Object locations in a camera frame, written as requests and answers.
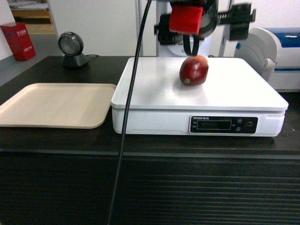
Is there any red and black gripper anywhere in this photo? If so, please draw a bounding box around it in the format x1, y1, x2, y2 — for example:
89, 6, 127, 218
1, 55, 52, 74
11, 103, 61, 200
168, 0, 256, 56

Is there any dark red mango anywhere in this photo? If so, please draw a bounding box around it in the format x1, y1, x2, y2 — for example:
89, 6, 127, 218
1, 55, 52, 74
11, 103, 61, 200
179, 55, 209, 86

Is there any white checkout scale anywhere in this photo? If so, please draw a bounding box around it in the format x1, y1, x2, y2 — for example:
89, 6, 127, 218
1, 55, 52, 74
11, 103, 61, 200
126, 57, 288, 136

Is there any white receipt printer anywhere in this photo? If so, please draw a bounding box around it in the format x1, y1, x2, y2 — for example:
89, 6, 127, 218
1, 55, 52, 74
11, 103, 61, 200
234, 27, 300, 92

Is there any black barcode scanner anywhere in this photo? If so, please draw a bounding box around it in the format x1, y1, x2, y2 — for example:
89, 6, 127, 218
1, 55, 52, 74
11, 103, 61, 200
58, 31, 89, 69

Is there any beige plastic tray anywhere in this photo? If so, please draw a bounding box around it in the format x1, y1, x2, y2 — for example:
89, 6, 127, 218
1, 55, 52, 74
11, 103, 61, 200
0, 83, 116, 129

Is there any red fire extinguisher box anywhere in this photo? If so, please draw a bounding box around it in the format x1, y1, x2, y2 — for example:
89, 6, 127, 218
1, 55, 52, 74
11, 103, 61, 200
0, 22, 36, 61

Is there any black hanging cable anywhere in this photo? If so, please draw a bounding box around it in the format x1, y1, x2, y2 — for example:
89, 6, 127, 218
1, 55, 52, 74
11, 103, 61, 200
106, 0, 153, 225

